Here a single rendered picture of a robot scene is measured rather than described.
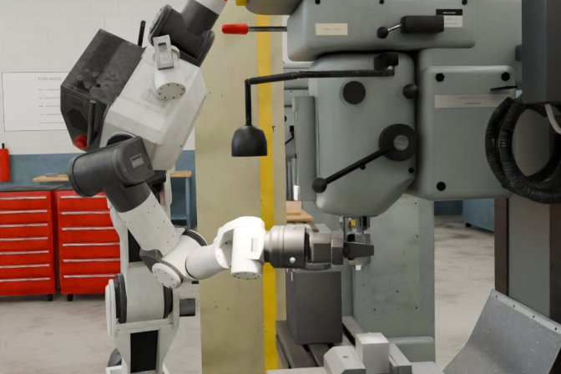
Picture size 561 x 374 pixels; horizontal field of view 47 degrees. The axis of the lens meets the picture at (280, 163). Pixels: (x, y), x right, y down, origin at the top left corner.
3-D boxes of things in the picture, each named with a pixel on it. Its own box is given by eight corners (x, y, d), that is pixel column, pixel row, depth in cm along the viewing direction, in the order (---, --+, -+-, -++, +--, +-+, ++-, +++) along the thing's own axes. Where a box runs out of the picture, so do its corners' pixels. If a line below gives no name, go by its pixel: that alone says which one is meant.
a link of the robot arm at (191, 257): (222, 282, 141) (179, 295, 156) (246, 250, 148) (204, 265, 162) (189, 248, 139) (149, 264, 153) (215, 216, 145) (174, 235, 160)
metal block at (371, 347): (362, 375, 122) (361, 343, 122) (356, 363, 128) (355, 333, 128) (389, 373, 123) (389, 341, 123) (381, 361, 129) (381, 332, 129)
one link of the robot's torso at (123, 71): (46, 175, 167) (43, 95, 138) (104, 83, 186) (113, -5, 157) (152, 220, 169) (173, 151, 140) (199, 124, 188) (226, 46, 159)
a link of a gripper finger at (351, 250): (373, 257, 131) (343, 257, 131) (373, 241, 131) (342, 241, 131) (374, 259, 129) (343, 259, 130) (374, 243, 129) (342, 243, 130)
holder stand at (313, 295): (296, 345, 165) (294, 267, 164) (285, 320, 187) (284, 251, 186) (342, 342, 166) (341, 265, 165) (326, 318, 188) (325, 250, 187)
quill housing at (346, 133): (325, 221, 121) (321, 49, 120) (305, 208, 142) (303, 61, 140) (422, 217, 124) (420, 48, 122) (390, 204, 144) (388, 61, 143)
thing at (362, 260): (364, 266, 130) (364, 240, 130) (343, 265, 133) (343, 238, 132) (374, 262, 134) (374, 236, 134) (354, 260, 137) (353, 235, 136)
